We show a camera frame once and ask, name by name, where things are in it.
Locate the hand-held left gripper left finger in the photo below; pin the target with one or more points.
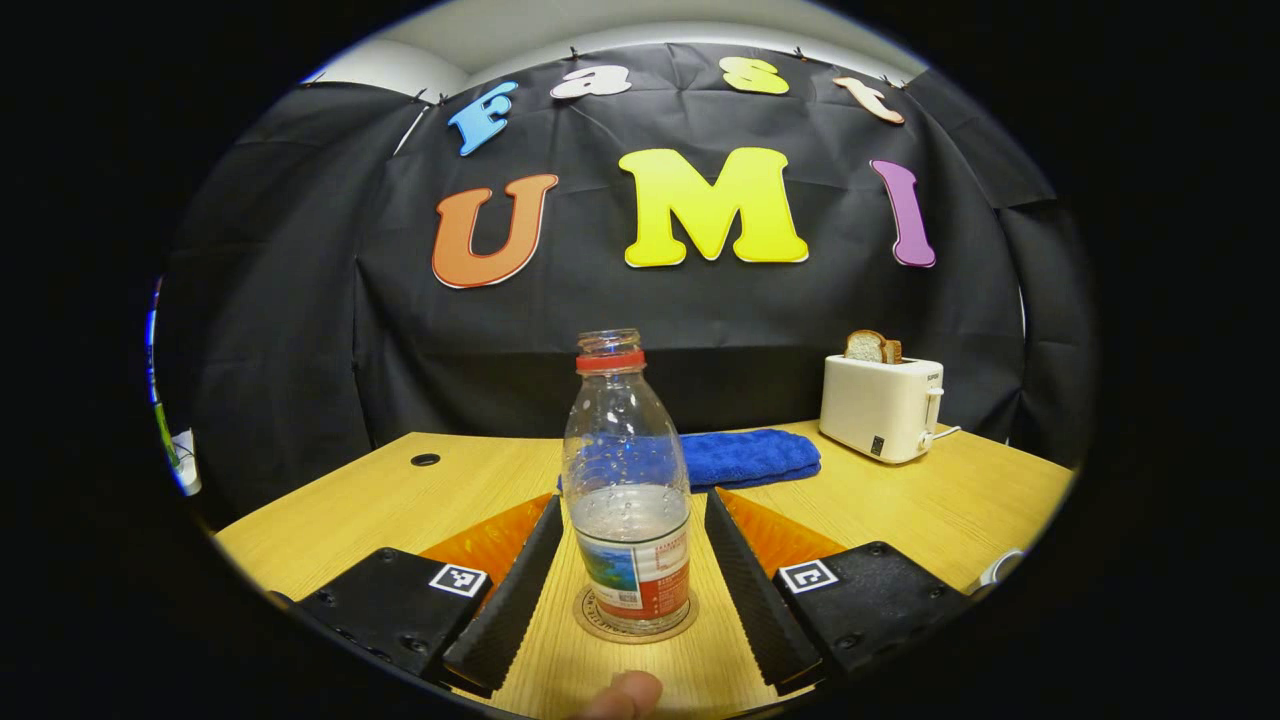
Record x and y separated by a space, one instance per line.
515 600

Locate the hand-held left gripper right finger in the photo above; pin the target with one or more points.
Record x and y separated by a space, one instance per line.
755 610

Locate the round wooden coaster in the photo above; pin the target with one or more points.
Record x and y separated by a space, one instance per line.
590 622

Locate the clear plastic water bottle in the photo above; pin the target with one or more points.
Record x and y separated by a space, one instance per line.
628 480

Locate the white floral teacup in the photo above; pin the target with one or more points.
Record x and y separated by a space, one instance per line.
1000 568

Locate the green drink bottle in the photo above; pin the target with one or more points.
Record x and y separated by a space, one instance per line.
165 435

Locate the blue folded towel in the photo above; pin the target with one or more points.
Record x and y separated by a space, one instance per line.
750 458

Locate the white toaster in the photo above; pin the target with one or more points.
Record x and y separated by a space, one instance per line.
878 410

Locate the white bread slice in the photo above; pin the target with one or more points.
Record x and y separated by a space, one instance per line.
864 347

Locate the brown toast slice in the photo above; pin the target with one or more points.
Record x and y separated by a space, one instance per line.
893 351

